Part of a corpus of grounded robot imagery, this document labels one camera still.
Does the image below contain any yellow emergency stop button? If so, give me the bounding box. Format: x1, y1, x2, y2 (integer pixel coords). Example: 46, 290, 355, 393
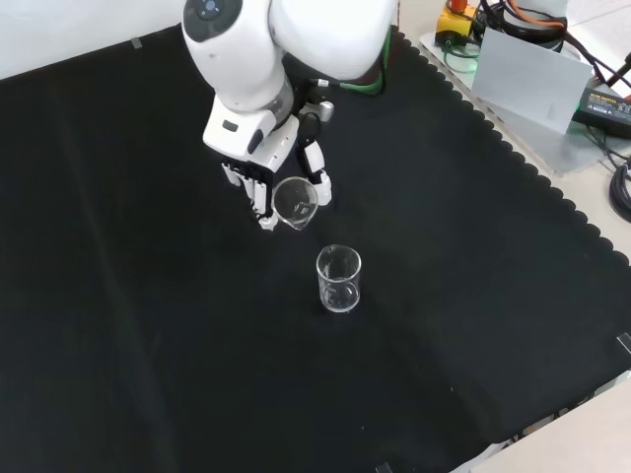
437, 0, 480, 41

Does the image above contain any green cable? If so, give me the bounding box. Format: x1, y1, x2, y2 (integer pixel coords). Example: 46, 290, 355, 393
315, 24, 398, 97

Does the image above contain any small clear glass beaker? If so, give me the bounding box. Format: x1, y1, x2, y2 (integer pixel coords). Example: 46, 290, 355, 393
272, 176, 320, 233

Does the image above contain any tall clear glass beaker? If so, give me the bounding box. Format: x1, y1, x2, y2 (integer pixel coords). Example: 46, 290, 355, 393
315, 244, 363, 314

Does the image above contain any grey metal base plate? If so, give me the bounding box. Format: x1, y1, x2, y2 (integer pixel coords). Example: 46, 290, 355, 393
417, 27, 623, 174

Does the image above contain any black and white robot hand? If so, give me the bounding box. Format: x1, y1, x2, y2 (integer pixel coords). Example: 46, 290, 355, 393
202, 101, 333, 233

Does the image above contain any black table cloth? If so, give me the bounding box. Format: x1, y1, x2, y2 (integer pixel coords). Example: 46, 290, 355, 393
0, 23, 631, 473

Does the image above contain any pale grey board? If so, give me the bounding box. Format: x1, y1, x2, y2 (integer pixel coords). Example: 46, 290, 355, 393
471, 25, 595, 136

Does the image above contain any black cable bundle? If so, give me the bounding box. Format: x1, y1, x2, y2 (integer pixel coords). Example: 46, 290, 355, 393
608, 156, 631, 222

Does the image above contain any black power adapter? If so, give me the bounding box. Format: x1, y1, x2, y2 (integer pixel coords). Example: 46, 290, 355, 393
572, 83, 631, 140

